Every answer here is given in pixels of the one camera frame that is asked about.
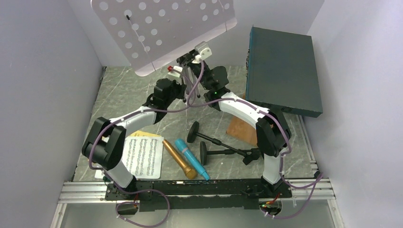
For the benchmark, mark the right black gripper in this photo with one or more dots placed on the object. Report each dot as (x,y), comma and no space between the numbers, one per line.
(187,58)

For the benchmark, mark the lilac music stand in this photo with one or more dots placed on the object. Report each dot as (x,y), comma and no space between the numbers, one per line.
(148,34)

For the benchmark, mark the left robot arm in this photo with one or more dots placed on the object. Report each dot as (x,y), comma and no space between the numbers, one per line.
(104,144)

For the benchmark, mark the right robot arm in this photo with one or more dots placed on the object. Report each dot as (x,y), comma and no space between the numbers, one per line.
(271,128)

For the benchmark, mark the black microphone stand upper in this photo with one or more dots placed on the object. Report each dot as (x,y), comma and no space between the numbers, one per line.
(194,132)

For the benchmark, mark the black microphone stand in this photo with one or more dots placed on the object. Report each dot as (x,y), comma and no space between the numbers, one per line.
(194,132)
(204,153)

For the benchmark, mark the blue microphone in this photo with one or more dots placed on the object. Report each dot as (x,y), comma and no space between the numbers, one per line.
(182,146)

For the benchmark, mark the wooden base board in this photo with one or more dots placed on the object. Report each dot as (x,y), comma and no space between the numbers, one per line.
(242,131)

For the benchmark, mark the yellow paper sheet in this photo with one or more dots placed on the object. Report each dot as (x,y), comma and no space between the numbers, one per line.
(143,134)

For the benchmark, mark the dark teal tilted board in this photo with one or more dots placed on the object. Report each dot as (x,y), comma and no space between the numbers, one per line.
(282,72)

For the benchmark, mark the white sheet music page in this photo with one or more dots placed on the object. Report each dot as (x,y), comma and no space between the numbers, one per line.
(142,156)

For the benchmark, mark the gold microphone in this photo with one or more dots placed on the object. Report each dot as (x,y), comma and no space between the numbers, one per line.
(187,169)

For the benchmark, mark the black microphone stand lower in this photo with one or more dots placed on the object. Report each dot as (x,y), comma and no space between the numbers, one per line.
(204,153)

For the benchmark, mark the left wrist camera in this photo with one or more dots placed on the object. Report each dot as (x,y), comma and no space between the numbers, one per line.
(175,73)

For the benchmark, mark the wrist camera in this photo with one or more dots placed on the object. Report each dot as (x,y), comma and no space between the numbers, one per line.
(202,52)
(175,73)

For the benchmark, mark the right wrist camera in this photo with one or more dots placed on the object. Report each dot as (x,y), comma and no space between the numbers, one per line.
(202,52)

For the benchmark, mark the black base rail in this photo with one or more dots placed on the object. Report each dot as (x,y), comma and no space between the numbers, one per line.
(199,194)

